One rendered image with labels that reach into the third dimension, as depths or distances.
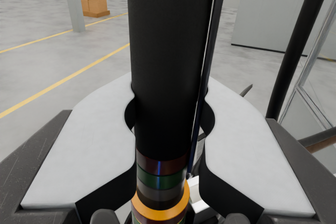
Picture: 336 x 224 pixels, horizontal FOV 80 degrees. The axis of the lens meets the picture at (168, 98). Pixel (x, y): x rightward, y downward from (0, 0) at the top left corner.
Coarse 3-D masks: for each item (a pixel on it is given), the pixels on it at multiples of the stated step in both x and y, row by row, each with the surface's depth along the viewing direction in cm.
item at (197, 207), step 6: (192, 180) 18; (192, 204) 17; (198, 204) 17; (204, 204) 17; (192, 210) 16; (198, 210) 16; (204, 210) 16; (210, 210) 17; (186, 216) 18; (192, 216) 17; (198, 216) 17; (204, 216) 17; (210, 216) 18; (186, 222) 18; (192, 222) 17; (198, 222) 17; (204, 222) 18; (210, 222) 18; (216, 222) 18
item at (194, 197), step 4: (196, 184) 18; (192, 188) 18; (196, 188) 18; (192, 192) 17; (196, 192) 17; (192, 196) 17; (196, 196) 17; (192, 200) 17; (196, 200) 17; (188, 208) 17
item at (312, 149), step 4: (332, 136) 25; (324, 140) 24; (328, 140) 24; (332, 140) 24; (316, 144) 23; (320, 144) 24; (324, 144) 24; (328, 144) 24; (308, 148) 23; (312, 148) 23; (316, 148) 23; (320, 148) 24; (312, 152) 23
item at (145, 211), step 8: (184, 184) 15; (184, 192) 14; (136, 200) 14; (184, 200) 14; (136, 208) 13; (144, 208) 13; (176, 208) 13; (152, 216) 13; (160, 216) 13; (168, 216) 13
